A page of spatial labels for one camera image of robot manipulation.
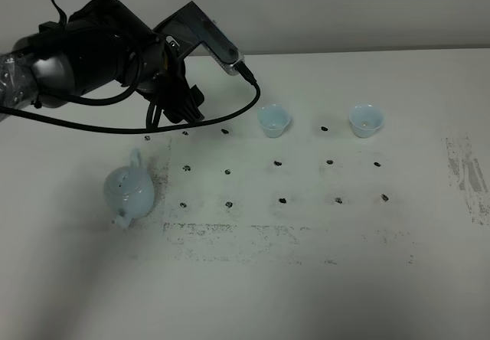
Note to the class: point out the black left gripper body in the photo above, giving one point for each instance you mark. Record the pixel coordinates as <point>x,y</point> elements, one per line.
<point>164,84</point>

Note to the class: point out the light blue porcelain teapot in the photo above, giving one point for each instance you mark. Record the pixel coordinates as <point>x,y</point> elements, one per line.
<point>129,191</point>

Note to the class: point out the left light blue teacup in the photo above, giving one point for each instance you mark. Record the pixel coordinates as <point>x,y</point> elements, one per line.
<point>273,120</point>

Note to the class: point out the light blue teacup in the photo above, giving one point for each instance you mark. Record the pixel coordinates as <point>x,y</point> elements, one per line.
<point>365,120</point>
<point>273,120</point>

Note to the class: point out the right light blue teacup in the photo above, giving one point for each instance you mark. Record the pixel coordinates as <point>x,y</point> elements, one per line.
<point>365,120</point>

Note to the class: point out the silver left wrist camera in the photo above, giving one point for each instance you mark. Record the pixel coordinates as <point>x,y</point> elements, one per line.
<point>189,27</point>

